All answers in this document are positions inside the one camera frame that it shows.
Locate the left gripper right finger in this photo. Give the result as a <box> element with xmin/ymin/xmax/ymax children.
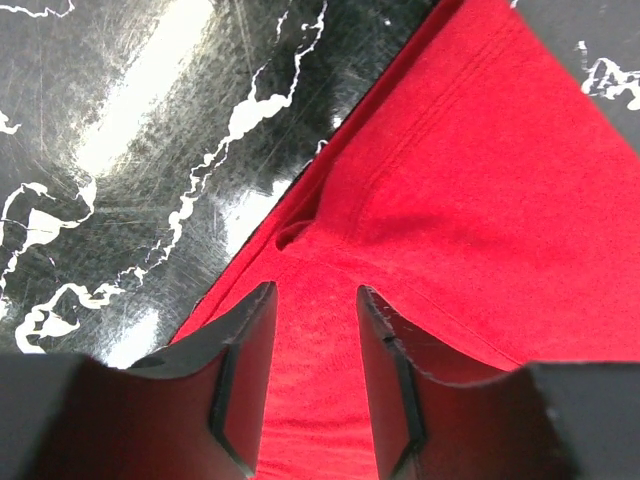
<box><xmin>357</xmin><ymin>286</ymin><xmax>639</xmax><ymax>479</ymax></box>

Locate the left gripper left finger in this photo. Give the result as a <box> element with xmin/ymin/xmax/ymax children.
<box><xmin>1</xmin><ymin>282</ymin><xmax>278</xmax><ymax>479</ymax></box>

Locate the red t-shirt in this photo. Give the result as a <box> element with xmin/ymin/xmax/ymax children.
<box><xmin>179</xmin><ymin>1</ymin><xmax>639</xmax><ymax>479</ymax></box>

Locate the black marble pattern mat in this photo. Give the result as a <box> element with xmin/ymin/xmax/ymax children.
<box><xmin>0</xmin><ymin>0</ymin><xmax>640</xmax><ymax>369</ymax></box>

